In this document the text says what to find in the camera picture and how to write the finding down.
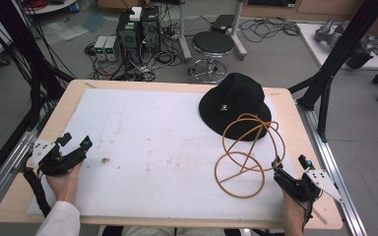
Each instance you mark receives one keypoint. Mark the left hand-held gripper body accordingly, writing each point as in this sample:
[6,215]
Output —
[46,162]

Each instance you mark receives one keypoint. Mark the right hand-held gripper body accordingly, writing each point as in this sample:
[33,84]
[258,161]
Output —
[297,188]

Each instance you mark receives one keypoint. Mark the black bucket hat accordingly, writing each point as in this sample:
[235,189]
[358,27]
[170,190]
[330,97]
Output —
[234,98]

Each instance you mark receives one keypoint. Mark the person's right hand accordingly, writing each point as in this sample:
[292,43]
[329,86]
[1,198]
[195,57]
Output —
[293,211]

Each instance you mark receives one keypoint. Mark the person's left hand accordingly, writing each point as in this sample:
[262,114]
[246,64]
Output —
[66,187]

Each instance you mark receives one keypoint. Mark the white table mat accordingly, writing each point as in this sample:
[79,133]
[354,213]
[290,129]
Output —
[144,147]

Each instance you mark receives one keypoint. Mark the white power unit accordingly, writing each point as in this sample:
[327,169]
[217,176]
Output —
[112,47]
[100,47]

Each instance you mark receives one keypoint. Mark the black computer tower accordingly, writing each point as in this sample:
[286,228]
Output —
[151,29]
[128,36]

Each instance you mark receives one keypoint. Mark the white floor platform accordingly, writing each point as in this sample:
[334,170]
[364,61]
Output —
[311,42]

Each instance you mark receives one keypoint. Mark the round white table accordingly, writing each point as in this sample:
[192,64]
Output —
[50,6]

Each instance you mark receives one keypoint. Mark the white desk leg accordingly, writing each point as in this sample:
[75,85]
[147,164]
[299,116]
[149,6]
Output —
[238,32]
[184,32]

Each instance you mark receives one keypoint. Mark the black round stool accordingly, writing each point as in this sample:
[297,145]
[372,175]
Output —
[212,42]

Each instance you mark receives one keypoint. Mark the white box on computer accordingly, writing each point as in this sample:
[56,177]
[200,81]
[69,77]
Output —
[136,13]

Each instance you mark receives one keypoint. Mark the black flat box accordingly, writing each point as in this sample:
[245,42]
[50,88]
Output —
[222,23]

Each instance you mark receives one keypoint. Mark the aluminium table rail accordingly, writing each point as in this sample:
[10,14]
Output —
[3,177]
[328,154]

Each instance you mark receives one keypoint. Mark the black frame strut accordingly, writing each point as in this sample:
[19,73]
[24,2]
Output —
[338,55]

